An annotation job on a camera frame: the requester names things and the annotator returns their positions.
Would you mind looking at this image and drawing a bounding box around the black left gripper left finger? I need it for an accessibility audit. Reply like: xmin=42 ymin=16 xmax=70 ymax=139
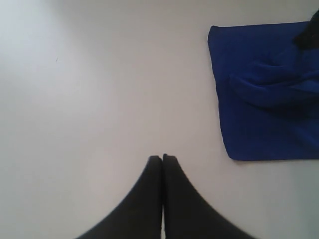
xmin=79 ymin=156 xmax=162 ymax=239

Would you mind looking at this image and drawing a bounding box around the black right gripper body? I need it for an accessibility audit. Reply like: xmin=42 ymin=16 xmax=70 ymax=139
xmin=293 ymin=11 xmax=319 ymax=49

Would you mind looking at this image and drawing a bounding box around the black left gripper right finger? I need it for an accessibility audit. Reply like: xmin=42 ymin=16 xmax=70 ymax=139
xmin=162 ymin=154 xmax=252 ymax=239

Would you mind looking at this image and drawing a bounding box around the blue microfibre towel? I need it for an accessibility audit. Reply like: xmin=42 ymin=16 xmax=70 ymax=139
xmin=208 ymin=22 xmax=319 ymax=161

